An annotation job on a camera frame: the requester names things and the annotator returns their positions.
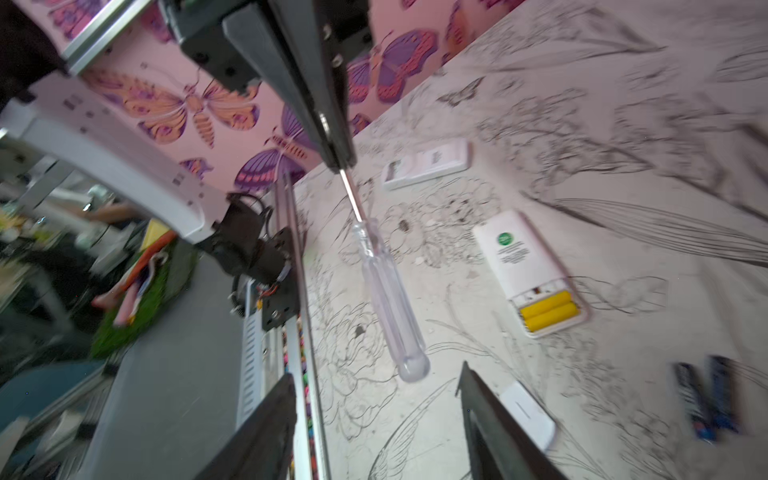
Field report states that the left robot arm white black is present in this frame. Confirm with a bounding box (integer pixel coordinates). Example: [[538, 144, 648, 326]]
[[1, 1, 372, 329]]

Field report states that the small white remote control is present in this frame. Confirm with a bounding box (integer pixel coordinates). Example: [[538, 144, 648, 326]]
[[472, 209, 591, 339]]

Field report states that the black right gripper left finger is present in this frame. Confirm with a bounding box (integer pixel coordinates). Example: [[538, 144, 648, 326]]
[[195, 373, 297, 480]]

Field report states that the long white remote control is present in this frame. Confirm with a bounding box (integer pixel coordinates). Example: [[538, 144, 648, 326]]
[[381, 138, 471, 191]]

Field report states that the clear handle screwdriver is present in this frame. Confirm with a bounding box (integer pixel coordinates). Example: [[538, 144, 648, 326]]
[[340, 170, 431, 383]]

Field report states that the white battery cover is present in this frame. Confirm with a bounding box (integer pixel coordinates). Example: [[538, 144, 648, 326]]
[[500, 381, 557, 453]]

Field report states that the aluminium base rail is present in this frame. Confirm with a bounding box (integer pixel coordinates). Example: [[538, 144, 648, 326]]
[[236, 174, 331, 479]]

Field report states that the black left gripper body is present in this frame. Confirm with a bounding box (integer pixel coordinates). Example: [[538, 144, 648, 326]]
[[159, 1, 372, 90]]

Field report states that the aluminium cage frame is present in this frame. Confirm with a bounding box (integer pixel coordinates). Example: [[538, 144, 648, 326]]
[[62, 0, 153, 75]]

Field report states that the black blue battery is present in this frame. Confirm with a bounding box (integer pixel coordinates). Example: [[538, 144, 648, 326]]
[[672, 362, 716, 443], [709, 355, 740, 434]]

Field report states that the yellow battery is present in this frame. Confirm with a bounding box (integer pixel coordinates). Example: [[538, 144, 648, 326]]
[[524, 303, 580, 332], [520, 291, 572, 320]]

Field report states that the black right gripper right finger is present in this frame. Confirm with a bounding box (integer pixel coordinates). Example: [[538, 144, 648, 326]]
[[457, 363, 566, 480]]

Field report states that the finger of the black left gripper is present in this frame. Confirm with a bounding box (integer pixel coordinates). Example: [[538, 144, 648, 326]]
[[222, 1, 357, 171]]

